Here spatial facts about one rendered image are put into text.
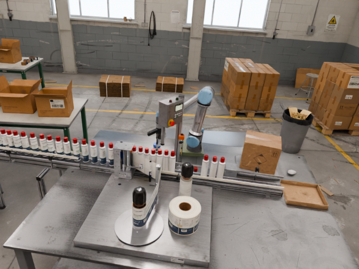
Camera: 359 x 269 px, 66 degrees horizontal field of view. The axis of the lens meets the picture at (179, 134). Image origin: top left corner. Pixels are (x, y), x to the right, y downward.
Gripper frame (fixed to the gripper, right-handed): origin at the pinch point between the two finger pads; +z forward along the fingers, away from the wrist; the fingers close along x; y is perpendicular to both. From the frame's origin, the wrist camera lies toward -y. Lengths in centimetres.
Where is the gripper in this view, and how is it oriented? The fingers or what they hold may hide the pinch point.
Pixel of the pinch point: (156, 145)
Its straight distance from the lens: 262.7
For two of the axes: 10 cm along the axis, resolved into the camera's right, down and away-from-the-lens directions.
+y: 10.0, 0.5, 0.6
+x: -0.3, -4.8, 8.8
